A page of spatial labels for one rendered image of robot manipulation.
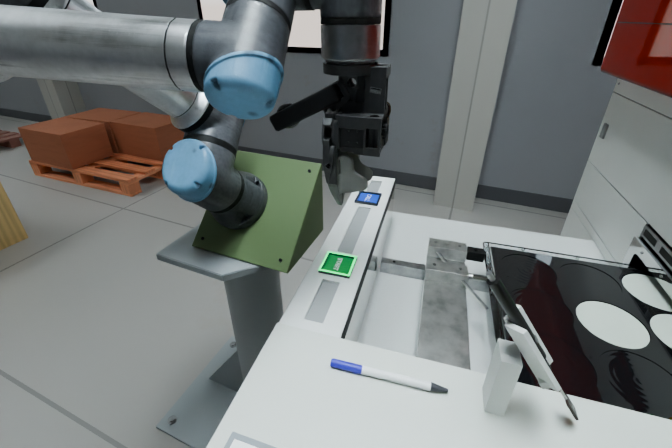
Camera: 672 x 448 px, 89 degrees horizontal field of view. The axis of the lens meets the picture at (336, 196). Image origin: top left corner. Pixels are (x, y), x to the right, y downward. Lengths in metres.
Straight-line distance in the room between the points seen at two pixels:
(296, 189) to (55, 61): 0.55
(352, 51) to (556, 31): 2.45
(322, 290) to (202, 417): 1.11
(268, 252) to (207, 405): 0.91
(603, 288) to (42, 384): 1.98
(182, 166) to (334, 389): 0.51
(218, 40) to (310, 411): 0.40
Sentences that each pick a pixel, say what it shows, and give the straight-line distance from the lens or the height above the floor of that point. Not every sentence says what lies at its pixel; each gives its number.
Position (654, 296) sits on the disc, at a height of 0.90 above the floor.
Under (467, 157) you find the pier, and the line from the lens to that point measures 2.70.
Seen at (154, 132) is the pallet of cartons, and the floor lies 0.43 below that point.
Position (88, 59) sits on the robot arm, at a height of 1.31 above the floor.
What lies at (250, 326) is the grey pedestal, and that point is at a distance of 1.09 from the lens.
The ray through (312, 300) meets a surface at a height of 0.96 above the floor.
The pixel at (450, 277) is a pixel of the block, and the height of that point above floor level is 0.90.
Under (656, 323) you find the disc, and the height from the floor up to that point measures 0.90.
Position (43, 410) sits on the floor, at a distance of 1.93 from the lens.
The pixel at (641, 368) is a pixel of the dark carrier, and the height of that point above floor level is 0.90.
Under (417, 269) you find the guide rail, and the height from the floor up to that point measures 0.85.
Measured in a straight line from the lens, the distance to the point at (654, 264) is 0.90.
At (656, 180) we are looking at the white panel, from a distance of 0.95.
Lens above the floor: 1.35
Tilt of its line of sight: 28 degrees down
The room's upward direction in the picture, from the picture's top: straight up
